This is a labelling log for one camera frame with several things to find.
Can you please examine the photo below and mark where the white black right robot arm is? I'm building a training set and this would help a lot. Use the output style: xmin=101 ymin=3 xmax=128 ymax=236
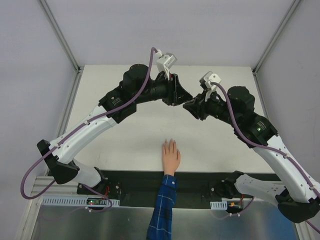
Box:
xmin=183 ymin=86 xmax=320 ymax=223

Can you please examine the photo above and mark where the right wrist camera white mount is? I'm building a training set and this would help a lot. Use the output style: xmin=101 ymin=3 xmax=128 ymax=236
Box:
xmin=199 ymin=71 xmax=222 ymax=102

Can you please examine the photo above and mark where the clear glitter nail polish bottle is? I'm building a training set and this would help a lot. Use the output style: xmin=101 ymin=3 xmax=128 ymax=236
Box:
xmin=183 ymin=99 xmax=194 ymax=105

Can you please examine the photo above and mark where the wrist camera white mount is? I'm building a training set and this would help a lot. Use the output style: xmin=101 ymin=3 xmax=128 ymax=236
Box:
xmin=199 ymin=71 xmax=222 ymax=102
xmin=155 ymin=49 xmax=177 ymax=80

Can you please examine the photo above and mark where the aluminium frame post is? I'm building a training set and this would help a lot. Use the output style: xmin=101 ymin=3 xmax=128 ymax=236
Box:
xmin=38 ymin=0 xmax=85 ymax=75
xmin=251 ymin=0 xmax=305 ymax=76

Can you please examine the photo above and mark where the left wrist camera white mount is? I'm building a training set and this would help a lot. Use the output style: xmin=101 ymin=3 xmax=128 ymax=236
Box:
xmin=155 ymin=49 xmax=177 ymax=80

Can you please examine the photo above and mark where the mannequin hand with long nails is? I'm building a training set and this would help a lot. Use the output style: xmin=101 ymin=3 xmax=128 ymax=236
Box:
xmin=162 ymin=139 xmax=181 ymax=176

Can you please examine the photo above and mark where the right aluminium frame post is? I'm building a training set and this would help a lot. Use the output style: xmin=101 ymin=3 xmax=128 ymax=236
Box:
xmin=251 ymin=0 xmax=305 ymax=76

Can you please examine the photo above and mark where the shiny metal front plate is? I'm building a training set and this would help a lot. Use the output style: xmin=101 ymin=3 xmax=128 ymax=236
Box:
xmin=31 ymin=200 xmax=298 ymax=240

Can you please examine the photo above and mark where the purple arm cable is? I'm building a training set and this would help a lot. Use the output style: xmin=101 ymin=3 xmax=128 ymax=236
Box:
xmin=20 ymin=46 xmax=162 ymax=213
xmin=209 ymin=81 xmax=320 ymax=230

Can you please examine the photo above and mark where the white slotted cable duct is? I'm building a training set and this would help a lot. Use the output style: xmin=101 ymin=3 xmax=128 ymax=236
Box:
xmin=42 ymin=196 xmax=120 ymax=208
xmin=210 ymin=200 xmax=228 ymax=211

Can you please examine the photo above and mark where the left white slotted cable duct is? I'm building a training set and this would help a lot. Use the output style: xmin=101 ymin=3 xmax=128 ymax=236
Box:
xmin=42 ymin=196 xmax=120 ymax=208

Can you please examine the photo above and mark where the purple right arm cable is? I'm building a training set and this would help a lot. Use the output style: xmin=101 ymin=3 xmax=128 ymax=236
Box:
xmin=209 ymin=81 xmax=320 ymax=230

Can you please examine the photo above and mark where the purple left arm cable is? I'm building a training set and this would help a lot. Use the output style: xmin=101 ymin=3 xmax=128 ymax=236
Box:
xmin=20 ymin=46 xmax=162 ymax=213

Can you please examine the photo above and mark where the blue plaid sleeve forearm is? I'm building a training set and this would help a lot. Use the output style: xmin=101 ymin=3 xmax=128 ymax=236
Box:
xmin=146 ymin=175 xmax=178 ymax=240

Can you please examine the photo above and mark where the left aluminium frame post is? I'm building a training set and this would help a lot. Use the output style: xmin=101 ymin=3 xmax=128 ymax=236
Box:
xmin=38 ymin=0 xmax=85 ymax=75

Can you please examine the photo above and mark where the right white slotted cable duct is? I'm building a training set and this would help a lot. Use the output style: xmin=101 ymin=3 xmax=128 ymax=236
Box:
xmin=210 ymin=200 xmax=228 ymax=211

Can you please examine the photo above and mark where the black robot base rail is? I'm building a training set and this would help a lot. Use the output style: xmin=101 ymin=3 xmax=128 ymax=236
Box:
xmin=77 ymin=170 xmax=242 ymax=209

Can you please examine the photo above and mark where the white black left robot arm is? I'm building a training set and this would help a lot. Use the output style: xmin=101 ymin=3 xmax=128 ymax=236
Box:
xmin=37 ymin=64 xmax=193 ymax=195

